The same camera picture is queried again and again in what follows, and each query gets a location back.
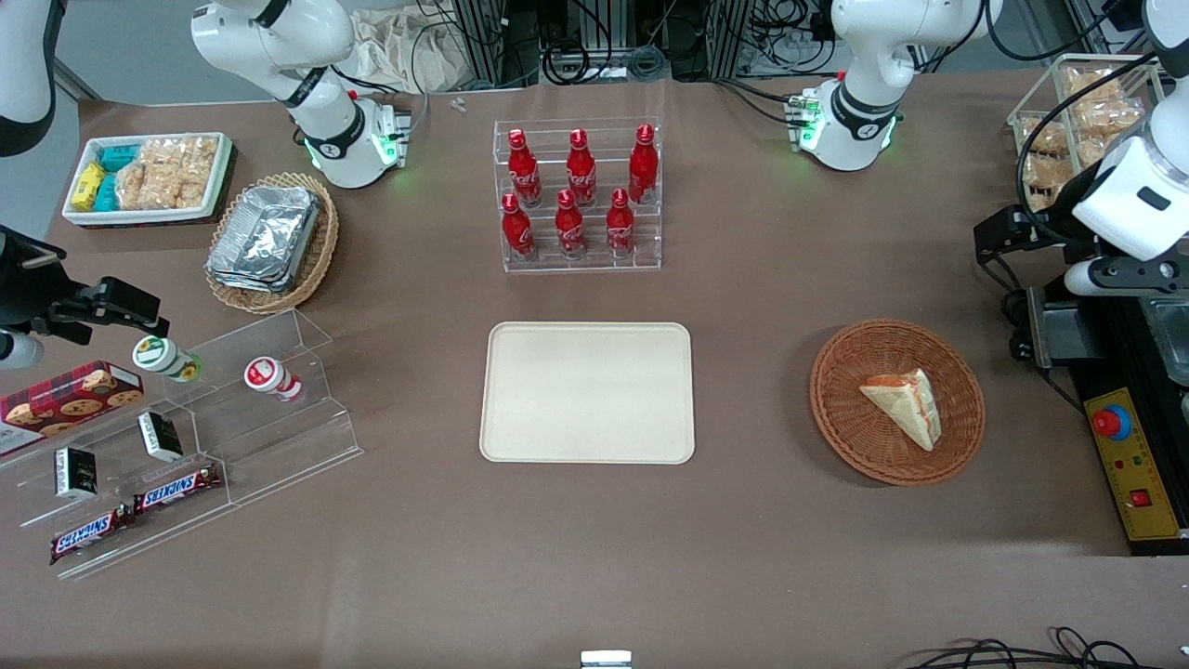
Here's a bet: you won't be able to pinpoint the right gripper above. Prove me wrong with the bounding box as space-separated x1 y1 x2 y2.
0 225 172 338

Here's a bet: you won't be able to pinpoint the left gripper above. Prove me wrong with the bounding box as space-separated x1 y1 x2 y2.
973 138 1189 272

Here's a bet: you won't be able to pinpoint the triangular sandwich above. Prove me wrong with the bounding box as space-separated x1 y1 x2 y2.
858 368 943 453

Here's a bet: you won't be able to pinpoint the white rectangular snack tray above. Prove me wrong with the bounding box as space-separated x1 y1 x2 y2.
62 132 233 227

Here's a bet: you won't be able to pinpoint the light oval wicker basket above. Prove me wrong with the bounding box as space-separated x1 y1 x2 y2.
204 172 340 315

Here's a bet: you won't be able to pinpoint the brown round wicker basket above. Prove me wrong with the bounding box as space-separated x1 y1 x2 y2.
809 320 986 487

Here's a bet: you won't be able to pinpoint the beige plastic tray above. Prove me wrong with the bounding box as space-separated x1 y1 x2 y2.
479 321 696 465

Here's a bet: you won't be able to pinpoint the green-capped yogurt bottle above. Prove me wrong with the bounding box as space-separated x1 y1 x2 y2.
132 335 203 384

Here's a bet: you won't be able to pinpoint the grey metal plate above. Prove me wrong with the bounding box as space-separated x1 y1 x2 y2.
1026 286 1106 370

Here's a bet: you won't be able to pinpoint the red cookie box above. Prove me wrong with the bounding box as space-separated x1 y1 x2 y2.
0 361 145 456

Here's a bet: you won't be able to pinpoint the yellow snack packet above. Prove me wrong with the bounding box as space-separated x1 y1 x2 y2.
72 163 108 208

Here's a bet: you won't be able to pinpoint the clear bag of rice crackers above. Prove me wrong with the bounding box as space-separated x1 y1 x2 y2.
113 141 177 212
167 136 220 210

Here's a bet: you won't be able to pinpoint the small black white box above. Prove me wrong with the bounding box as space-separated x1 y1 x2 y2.
54 447 99 501
137 411 185 463

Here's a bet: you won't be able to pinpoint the black machine housing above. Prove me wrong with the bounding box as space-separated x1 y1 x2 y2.
1040 269 1189 557

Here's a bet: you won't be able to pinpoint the stacked aluminium foil trays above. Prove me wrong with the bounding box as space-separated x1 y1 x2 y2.
206 185 321 295

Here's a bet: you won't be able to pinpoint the red-capped yogurt bottle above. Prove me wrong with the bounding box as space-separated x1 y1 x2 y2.
244 357 304 402

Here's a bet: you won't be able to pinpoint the steel pan in machine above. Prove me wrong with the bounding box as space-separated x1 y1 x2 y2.
1138 295 1189 387

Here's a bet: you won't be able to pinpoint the Snickers chocolate bar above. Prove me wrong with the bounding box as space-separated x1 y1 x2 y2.
49 505 136 566
133 462 224 517

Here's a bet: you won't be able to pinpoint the clear acrylic stepped shelf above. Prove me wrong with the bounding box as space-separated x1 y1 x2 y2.
0 308 363 582

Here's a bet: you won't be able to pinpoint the yellow control panel box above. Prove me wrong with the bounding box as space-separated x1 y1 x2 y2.
1084 387 1185 542

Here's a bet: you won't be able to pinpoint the red cola bottle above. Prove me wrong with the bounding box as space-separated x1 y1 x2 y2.
606 189 636 258
567 129 598 207
628 124 660 204
502 192 537 261
555 189 587 260
508 128 543 207

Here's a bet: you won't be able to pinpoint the beige cloth bag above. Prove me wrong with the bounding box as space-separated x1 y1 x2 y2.
348 7 484 94

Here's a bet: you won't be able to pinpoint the clear acrylic bottle rack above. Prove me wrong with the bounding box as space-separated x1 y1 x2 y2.
492 117 663 274

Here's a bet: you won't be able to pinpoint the black table cable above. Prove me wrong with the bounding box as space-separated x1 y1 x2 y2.
975 253 1086 414

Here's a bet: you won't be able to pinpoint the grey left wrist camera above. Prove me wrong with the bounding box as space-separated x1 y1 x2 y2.
1064 257 1189 299

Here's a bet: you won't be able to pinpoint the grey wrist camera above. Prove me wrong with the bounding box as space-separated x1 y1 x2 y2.
1064 257 1189 299
0 330 45 370

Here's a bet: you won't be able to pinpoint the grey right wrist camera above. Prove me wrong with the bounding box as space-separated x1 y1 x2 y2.
0 330 45 370

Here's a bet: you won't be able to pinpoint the black left arm hose cable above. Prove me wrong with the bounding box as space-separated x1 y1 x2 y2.
985 0 1162 244

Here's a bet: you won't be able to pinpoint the white wire rack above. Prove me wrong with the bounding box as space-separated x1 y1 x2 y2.
1008 53 1167 216

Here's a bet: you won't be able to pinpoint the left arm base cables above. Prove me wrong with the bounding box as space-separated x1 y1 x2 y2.
715 74 818 127

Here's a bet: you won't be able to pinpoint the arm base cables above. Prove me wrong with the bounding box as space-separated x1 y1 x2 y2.
715 74 818 127
330 63 434 140

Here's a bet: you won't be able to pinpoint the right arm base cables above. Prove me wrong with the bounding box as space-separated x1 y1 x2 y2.
330 63 434 140

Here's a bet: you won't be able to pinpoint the aluminium frame rack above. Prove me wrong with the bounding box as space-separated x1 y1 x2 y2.
451 0 837 86

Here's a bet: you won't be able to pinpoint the black floor cables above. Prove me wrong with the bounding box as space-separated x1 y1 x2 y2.
906 627 1189 669

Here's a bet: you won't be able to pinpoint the coiled black cable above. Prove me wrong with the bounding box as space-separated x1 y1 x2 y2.
543 42 616 85

